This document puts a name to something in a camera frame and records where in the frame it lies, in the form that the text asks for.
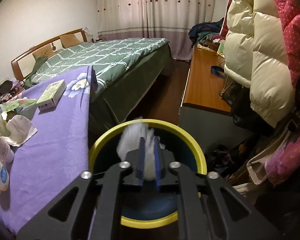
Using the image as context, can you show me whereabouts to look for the white tissue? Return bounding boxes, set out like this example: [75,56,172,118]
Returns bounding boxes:
[117,122,165,181]

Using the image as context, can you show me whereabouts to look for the white paper napkin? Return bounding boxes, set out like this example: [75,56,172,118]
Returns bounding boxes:
[4,115,38,147]

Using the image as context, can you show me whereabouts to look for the yellow rimmed blue trash bin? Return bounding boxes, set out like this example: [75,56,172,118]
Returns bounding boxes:
[89,119,207,229]

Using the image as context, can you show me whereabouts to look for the wooden low cabinet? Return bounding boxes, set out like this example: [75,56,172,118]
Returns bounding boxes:
[179,46,249,152]

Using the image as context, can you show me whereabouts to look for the green plaid bed quilt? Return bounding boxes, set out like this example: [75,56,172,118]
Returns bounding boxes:
[29,38,168,95]

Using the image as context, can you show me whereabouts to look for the purple floral table cloth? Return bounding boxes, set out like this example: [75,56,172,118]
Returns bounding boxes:
[0,66,97,237]

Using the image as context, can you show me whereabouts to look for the white green cardboard box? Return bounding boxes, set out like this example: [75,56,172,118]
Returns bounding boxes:
[37,79,66,112]

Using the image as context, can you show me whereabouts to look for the pile of clothes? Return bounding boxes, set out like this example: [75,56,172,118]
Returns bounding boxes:
[188,18,224,47]

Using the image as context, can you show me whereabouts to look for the cream puffer jacket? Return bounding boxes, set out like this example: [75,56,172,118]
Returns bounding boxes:
[224,0,294,127]

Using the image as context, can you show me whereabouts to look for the pink white window curtain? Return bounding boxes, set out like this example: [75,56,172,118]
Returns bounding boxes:
[97,0,215,61]

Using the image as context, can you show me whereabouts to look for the brown right pillow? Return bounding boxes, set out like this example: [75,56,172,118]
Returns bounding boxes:
[59,34,82,48]

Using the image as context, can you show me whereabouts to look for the brown pillow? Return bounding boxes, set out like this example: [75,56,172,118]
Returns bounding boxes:
[59,34,82,48]
[32,44,55,60]

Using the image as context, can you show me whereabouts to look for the brown left pillow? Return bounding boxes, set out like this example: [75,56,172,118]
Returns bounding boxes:
[32,44,55,60]

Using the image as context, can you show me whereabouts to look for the white green tall bottle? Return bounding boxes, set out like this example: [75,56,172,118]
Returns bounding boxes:
[0,136,14,164]

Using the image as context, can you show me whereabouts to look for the green plastic snack wrapper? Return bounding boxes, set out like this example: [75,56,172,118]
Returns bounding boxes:
[0,98,37,112]

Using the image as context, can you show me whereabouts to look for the wooden bed headboard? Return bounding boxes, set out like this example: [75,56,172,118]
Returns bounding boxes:
[11,29,88,81]

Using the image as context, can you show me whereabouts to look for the dark clothes on nightstand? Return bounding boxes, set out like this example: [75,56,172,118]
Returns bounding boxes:
[0,80,24,104]

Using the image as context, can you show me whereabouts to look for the pink dotted puffer jacket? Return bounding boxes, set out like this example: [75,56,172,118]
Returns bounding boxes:
[274,0,300,86]

